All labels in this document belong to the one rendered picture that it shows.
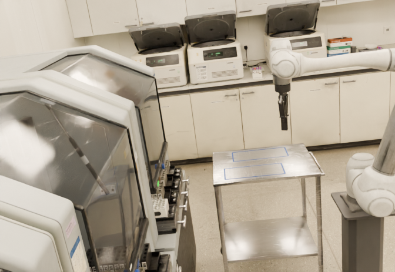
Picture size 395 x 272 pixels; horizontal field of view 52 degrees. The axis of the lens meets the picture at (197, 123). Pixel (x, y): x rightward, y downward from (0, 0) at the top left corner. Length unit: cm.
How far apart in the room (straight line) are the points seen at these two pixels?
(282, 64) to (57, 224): 112
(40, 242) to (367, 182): 149
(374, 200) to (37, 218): 145
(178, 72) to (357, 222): 253
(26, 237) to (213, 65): 346
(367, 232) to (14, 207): 180
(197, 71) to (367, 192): 259
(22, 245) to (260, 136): 372
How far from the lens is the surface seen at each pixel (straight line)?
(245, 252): 267
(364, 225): 231
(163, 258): 181
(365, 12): 505
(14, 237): 91
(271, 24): 458
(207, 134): 437
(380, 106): 463
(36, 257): 88
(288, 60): 173
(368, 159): 218
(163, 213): 207
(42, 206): 100
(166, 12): 441
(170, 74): 420
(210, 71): 419
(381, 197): 198
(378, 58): 200
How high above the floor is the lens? 189
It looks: 19 degrees down
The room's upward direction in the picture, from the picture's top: 8 degrees counter-clockwise
